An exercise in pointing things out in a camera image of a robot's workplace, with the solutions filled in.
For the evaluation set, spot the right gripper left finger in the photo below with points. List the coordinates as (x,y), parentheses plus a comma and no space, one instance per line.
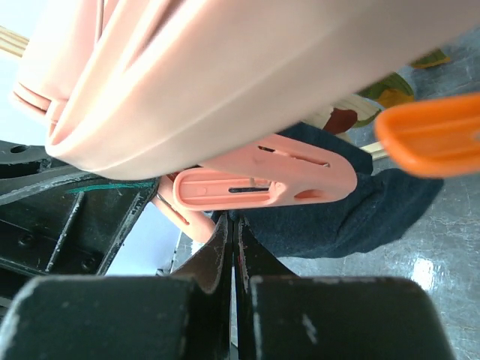
(185,315)

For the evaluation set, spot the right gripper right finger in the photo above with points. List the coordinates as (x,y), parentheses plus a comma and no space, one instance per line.
(281,315)

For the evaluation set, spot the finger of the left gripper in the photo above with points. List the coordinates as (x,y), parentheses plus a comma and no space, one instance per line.
(57,219)

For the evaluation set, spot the pink clip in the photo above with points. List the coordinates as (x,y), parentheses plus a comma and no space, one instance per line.
(271,172)

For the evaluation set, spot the dark navy sock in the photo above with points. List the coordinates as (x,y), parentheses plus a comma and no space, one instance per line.
(379,211)

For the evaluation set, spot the pink round clip hanger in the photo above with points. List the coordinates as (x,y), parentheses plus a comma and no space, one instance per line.
(145,88)

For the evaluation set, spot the orange clip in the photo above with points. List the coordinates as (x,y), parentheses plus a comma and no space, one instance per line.
(436,138)

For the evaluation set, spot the maroon olive striped sock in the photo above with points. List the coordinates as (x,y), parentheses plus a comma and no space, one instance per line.
(360,109)

